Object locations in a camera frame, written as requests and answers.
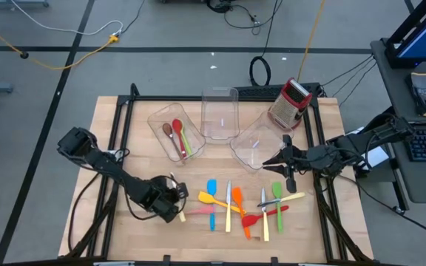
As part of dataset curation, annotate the brown spoon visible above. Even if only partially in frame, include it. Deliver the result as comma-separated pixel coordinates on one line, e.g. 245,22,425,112
161,123,184,162

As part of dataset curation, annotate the red steel box grater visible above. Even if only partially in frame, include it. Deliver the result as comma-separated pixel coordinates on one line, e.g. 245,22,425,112
267,77,314,130

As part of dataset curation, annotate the black floor cable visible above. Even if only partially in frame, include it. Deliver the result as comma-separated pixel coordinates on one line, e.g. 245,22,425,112
205,0,284,37
337,173,426,244

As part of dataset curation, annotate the blue silicone spatula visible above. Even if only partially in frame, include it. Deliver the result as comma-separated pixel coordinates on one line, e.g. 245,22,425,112
206,179,218,232

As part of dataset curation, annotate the yellow hanging power cord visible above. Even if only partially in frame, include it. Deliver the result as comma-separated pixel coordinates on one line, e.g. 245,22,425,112
297,0,327,82

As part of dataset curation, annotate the plain black keyboard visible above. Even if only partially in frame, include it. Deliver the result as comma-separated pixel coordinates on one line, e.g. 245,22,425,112
233,84,312,100

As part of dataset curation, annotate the white paper sheet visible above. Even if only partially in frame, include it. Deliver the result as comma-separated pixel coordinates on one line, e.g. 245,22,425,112
345,125,390,169

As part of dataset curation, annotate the black computer monitor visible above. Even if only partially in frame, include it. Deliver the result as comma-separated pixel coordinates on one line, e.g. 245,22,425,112
385,0,426,69

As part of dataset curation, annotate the white floor cable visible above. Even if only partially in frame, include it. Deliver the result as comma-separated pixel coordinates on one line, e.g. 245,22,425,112
9,0,124,37

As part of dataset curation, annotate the yellow floor extension cord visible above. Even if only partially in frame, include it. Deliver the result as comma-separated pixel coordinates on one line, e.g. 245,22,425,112
0,14,121,72

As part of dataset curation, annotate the grey black work glove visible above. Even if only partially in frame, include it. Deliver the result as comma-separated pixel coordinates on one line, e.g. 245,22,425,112
405,72,426,118

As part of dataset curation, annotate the clear plastic bin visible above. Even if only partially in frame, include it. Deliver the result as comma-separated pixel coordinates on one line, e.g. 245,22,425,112
200,86,241,146
147,102,206,164
229,109,295,174

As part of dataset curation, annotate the red silicone spatula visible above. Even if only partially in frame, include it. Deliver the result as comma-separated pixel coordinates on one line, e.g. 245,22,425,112
241,205,290,228

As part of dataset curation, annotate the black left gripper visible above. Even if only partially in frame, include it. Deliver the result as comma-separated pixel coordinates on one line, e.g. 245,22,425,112
138,176,190,224

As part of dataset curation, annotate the grey side desk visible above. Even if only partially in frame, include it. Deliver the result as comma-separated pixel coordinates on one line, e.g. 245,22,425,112
370,36,426,204

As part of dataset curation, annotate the green silicone spatula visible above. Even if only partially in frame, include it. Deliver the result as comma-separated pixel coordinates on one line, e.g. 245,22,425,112
271,181,284,233

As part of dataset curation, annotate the orange silicone spatula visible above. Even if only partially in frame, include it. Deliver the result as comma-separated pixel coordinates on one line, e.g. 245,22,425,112
231,186,252,240

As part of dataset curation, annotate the green silicone spoon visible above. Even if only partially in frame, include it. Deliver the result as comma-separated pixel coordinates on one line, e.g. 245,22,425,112
180,125,194,156

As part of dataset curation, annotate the red silicone spoon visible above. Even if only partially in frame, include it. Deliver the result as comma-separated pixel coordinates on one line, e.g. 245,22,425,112
172,118,189,158

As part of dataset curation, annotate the coiled black cable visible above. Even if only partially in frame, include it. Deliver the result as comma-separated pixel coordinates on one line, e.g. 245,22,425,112
248,0,285,87

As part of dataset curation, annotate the pink silicone spatula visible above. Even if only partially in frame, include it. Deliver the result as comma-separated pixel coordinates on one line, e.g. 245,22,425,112
186,205,214,216

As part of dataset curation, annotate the black metal table frame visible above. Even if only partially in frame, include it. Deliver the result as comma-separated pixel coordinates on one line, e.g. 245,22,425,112
64,81,375,266

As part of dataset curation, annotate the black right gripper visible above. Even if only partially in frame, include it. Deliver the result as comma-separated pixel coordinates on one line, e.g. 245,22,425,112
263,134,327,194

